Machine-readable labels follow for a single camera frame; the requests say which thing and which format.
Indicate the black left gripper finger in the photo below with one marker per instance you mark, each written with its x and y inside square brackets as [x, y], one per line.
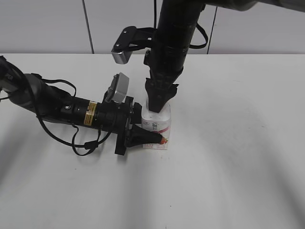
[136, 115]
[145, 138]

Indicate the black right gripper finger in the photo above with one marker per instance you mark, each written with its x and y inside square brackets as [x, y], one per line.
[158, 97]

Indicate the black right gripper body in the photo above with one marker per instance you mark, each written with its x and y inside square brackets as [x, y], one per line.
[165, 61]

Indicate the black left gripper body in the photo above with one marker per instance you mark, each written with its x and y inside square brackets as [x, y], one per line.
[113, 117]

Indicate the white yili changqing bottle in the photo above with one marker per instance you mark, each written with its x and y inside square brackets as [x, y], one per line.
[157, 122]

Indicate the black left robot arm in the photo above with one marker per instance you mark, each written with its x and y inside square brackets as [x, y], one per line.
[51, 104]

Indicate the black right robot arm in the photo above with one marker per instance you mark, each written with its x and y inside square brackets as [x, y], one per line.
[179, 19]

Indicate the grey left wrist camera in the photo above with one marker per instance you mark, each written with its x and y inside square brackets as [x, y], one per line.
[118, 88]

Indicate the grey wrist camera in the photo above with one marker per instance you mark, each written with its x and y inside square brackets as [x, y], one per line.
[118, 88]
[131, 39]

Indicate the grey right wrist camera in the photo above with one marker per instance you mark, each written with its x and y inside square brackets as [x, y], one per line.
[131, 39]

